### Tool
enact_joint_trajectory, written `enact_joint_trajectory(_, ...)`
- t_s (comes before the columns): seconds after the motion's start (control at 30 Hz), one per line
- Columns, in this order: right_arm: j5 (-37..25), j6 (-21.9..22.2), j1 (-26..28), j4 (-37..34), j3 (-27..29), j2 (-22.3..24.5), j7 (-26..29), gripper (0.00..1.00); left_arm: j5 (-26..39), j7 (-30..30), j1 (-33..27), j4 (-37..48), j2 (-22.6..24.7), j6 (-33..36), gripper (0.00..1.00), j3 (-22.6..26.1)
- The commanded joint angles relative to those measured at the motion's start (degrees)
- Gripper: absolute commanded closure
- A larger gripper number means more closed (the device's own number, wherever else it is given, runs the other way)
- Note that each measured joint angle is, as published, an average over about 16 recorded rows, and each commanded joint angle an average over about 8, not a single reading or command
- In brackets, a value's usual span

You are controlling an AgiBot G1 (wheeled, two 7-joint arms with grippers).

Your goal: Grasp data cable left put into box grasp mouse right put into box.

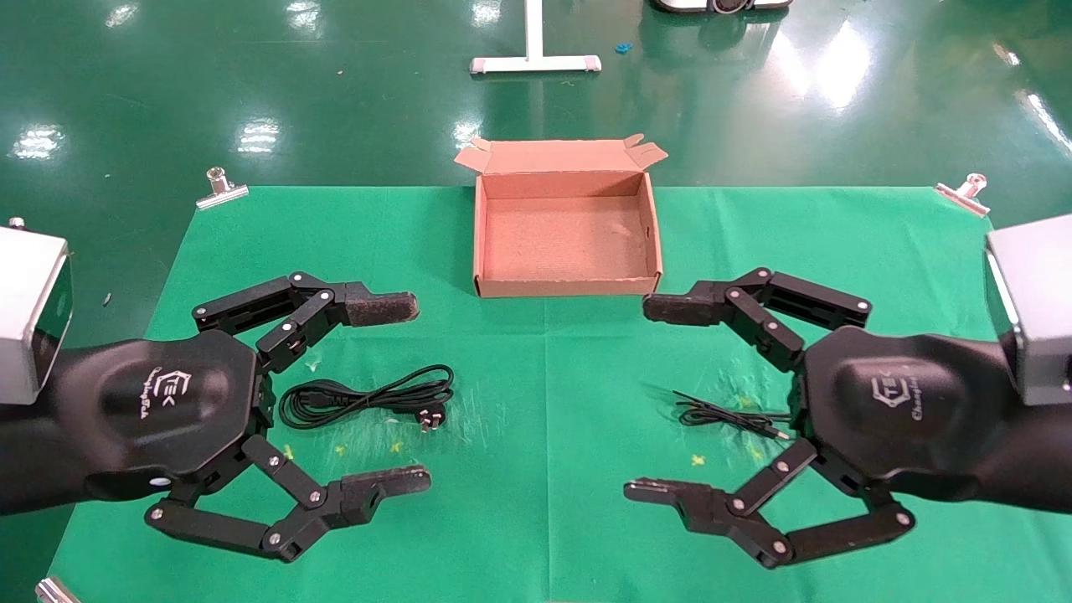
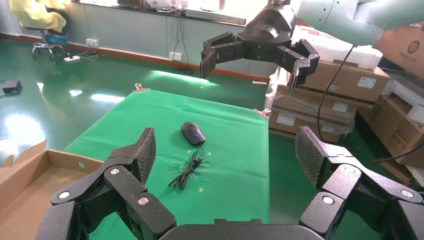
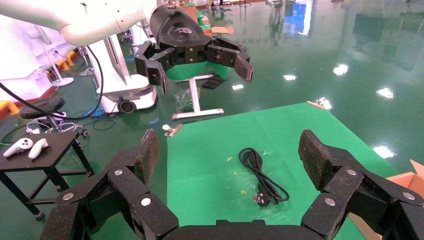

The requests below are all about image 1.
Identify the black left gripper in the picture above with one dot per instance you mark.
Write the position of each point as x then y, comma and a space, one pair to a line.
159, 402

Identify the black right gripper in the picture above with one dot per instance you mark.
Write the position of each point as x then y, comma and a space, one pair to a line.
904, 410

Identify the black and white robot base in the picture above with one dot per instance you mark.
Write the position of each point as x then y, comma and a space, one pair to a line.
720, 5

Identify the open brown cardboard box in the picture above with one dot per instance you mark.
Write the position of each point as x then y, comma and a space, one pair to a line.
569, 243

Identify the green table cloth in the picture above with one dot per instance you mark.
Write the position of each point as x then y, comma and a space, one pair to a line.
544, 519

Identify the silver binder clip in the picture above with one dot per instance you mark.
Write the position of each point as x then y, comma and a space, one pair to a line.
54, 592
963, 198
222, 194

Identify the white metal stand base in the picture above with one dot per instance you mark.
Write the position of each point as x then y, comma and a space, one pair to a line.
536, 63

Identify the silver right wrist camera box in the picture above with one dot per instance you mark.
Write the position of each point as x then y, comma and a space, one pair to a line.
1038, 310

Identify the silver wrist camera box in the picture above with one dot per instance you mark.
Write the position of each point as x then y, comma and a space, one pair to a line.
25, 310
1038, 310

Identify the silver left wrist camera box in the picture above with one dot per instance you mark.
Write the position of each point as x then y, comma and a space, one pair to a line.
25, 310

